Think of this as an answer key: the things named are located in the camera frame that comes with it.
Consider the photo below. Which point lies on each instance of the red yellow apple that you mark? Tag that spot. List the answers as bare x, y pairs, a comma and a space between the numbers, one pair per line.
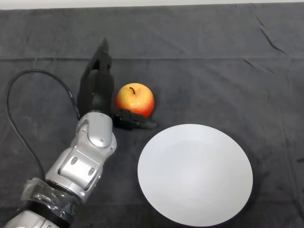
137, 101

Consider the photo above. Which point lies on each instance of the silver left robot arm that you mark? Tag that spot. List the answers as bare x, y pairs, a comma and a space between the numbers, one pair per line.
80, 164

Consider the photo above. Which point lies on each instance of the white round plate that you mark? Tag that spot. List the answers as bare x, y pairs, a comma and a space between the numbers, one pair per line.
194, 175

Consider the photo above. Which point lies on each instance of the black cloth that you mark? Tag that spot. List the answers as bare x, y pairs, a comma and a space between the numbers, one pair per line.
213, 71

